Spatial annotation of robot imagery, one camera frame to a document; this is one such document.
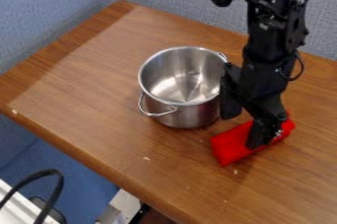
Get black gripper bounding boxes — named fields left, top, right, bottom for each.
left=220, top=47, right=304, bottom=150

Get red rectangular block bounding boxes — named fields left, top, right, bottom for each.
left=211, top=119, right=296, bottom=167

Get stainless steel pot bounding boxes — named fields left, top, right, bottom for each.
left=139, top=46, right=228, bottom=129

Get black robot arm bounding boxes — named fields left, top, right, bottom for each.
left=211, top=0, right=310, bottom=150

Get white device with black part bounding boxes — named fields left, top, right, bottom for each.
left=0, top=179, right=66, bottom=224

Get black cable loop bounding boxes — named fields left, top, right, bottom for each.
left=0, top=168, right=66, bottom=224

